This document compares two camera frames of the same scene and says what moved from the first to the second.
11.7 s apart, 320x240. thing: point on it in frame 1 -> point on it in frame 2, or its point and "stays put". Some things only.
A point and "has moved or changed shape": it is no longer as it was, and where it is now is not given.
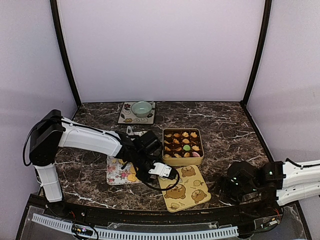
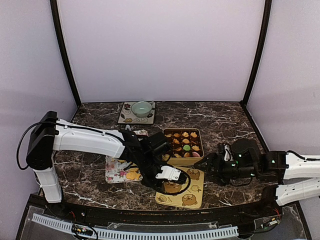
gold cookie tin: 182,146 stays put
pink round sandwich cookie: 195,154 stays put
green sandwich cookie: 186,147 stays put
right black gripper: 225,189 -> 217,170
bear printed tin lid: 192,190 has moved or changed shape
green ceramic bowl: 141,109 stays put
